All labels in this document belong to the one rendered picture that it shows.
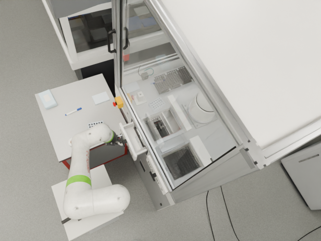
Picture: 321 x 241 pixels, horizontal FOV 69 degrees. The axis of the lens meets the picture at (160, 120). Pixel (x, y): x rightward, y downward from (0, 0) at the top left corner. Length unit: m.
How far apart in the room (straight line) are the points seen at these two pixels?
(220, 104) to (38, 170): 2.30
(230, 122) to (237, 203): 2.21
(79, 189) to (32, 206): 1.61
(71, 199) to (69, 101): 1.14
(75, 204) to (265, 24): 1.03
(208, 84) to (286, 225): 2.56
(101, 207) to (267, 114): 0.75
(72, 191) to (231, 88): 0.77
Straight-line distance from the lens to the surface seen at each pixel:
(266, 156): 0.70
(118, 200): 1.07
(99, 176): 1.75
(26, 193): 2.73
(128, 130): 1.84
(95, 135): 1.35
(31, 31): 3.70
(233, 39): 0.90
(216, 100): 0.69
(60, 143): 1.94
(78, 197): 1.08
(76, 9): 1.75
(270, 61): 0.91
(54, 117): 2.03
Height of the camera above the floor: 2.54
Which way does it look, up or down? 64 degrees down
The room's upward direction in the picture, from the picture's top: 21 degrees clockwise
